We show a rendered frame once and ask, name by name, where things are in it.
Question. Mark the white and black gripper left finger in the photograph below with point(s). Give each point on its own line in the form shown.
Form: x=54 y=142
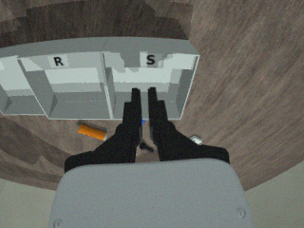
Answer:
x=120 y=147

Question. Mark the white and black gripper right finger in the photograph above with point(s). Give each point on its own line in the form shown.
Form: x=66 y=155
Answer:
x=171 y=144

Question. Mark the orange aa battery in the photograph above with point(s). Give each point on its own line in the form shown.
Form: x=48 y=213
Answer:
x=92 y=132

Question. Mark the white domino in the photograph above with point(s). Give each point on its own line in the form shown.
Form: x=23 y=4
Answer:
x=195 y=139

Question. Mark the white three-compartment bin rack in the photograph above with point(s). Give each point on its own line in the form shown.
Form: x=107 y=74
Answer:
x=81 y=93

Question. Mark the black bolt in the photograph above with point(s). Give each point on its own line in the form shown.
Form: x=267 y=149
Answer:
x=143 y=146

